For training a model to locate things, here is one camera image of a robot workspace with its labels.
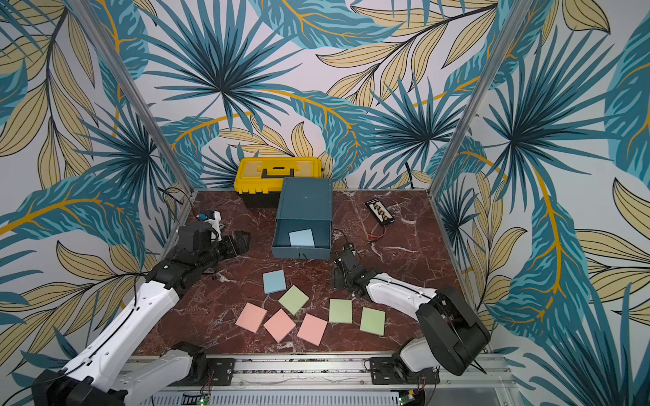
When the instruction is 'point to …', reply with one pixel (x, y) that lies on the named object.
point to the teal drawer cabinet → (305, 208)
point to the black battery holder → (380, 211)
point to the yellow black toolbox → (258, 179)
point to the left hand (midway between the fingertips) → (239, 241)
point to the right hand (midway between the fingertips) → (343, 273)
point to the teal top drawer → (281, 246)
